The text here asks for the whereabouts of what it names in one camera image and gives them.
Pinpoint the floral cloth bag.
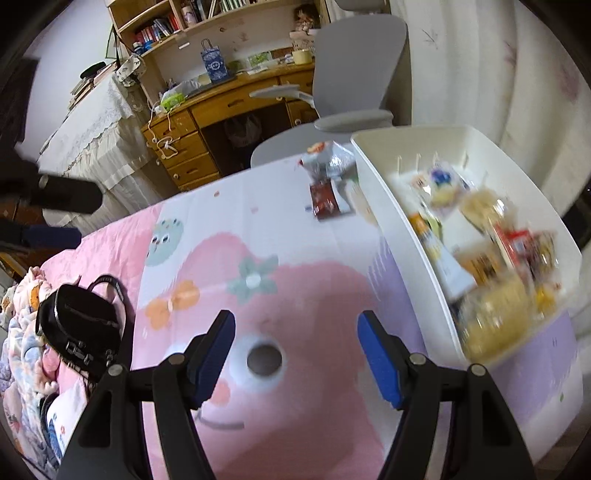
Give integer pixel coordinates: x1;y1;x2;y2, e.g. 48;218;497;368
115;53;148;86

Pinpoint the dark red snowflake packet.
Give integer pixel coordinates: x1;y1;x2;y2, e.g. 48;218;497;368
309;180;354;220

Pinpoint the white lace cover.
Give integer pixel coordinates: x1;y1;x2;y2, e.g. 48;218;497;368
37;71;181;215

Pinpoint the wooden desk with drawers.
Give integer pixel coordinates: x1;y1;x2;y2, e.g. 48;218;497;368
142;62;319;192

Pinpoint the stack of books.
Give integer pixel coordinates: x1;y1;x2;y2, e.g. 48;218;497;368
69;76;99;107

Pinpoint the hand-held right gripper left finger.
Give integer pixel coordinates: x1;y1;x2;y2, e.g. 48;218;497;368
55;310;237;480

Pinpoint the pink cloth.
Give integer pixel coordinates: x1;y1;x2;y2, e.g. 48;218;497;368
39;203;162;480

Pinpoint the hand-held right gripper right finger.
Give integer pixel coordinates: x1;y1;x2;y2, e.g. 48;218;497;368
358;310;528;480

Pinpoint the grey office chair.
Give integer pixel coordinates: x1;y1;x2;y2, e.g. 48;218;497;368
249;0;411;169

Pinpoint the row of red blue books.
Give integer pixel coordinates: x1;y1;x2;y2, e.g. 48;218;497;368
134;18;183;44

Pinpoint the row of pale books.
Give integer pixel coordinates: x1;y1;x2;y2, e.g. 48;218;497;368
180;0;259;21

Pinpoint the doll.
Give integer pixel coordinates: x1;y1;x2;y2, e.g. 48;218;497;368
293;4;321;35

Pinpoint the white charging cable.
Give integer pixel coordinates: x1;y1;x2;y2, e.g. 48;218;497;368
148;104;185;160

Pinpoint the white orange snack packet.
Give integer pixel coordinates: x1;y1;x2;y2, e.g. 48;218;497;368
409;210;444;259

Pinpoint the black trash bag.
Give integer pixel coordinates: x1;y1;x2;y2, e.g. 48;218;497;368
224;115;264;148

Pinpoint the clear bag of puffed rice cake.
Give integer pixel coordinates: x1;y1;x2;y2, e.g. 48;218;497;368
459;189;518;232
457;272;536;363

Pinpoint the white plastic storage box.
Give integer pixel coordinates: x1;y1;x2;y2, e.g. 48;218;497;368
351;124;583;370

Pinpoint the white blue cake packet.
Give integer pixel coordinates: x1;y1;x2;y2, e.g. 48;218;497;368
427;164;467;208

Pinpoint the black handbag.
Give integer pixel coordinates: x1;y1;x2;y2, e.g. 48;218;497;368
36;274;132;384

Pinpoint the white apple print packet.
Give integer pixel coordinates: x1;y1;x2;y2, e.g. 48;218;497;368
299;141;358;181

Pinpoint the blue patterned gift bag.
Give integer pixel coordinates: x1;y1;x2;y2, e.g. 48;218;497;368
199;39;229;84

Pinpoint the cartoon print blanket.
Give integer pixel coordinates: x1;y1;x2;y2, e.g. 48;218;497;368
0;267;63;467

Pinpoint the brown wooden door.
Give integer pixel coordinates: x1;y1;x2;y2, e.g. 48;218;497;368
0;60;47;273

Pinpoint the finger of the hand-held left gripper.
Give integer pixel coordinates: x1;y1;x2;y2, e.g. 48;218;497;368
0;154;103;214
0;217;85;252

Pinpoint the small orange snack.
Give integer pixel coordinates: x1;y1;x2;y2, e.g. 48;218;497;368
536;286;560;315

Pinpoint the wooden bookshelf hutch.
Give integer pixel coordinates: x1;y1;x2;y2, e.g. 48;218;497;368
104;0;331;88

